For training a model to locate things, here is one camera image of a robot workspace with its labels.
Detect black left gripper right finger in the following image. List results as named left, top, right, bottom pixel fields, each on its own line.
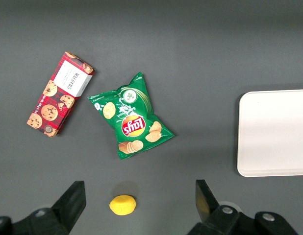
left=187, top=179, right=299, bottom=235

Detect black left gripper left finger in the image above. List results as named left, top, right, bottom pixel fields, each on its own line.
left=0, top=180, right=87, bottom=235

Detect white rectangular plastic tray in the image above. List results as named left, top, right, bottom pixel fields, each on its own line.
left=236, top=89, right=303, bottom=178

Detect yellow lemon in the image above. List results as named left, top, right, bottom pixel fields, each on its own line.
left=109, top=194, right=137, bottom=216

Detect red tartan cookie box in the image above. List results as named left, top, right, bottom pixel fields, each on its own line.
left=26, top=51, right=96, bottom=138

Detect green Lay's chips bag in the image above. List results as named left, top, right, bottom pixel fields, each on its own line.
left=87, top=71, right=175, bottom=161

